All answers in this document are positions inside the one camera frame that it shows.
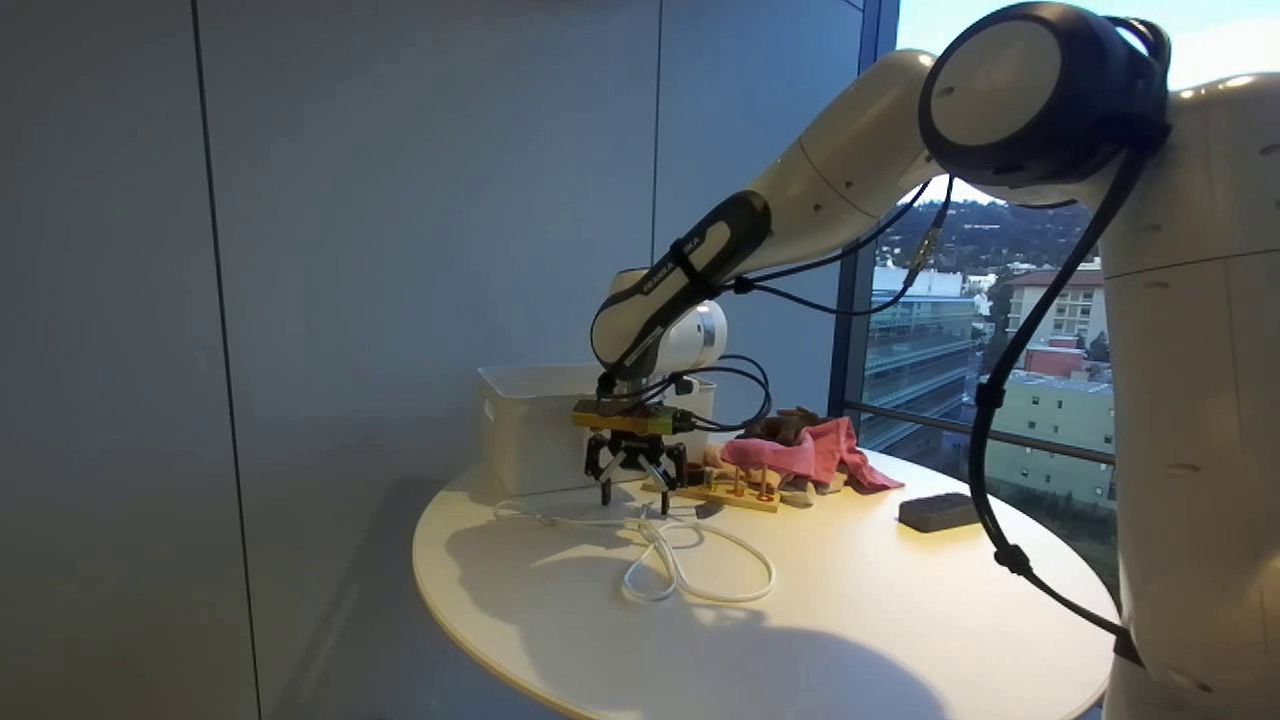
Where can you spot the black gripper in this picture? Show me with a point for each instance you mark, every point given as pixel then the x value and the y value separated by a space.
pixel 636 446

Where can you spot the white shoelace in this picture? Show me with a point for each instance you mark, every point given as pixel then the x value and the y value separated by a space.
pixel 694 598

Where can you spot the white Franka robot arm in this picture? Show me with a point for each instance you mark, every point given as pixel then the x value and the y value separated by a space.
pixel 1184 374

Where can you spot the small dark block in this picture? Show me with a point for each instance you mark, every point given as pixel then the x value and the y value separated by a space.
pixel 697 475

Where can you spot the yellow wooden board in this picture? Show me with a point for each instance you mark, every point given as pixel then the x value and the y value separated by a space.
pixel 744 492

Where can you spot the white plastic storage bin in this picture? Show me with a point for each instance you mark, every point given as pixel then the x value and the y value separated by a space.
pixel 533 435

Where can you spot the dark brown lump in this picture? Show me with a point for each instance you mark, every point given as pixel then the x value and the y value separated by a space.
pixel 789 427

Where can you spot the pink cloth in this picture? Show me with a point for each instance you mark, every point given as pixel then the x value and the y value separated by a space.
pixel 815 463

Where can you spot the black rectangular sponge block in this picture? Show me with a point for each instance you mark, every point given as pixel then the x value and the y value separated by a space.
pixel 939 510

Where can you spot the metal window railing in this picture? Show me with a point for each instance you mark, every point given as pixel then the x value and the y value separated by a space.
pixel 1000 439

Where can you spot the green flat roof building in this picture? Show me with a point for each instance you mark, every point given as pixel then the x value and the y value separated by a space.
pixel 1055 427

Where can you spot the beige apartment building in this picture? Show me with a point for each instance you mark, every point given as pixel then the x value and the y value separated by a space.
pixel 1075 315

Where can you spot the blue window frame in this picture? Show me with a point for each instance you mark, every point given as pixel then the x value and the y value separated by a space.
pixel 855 333

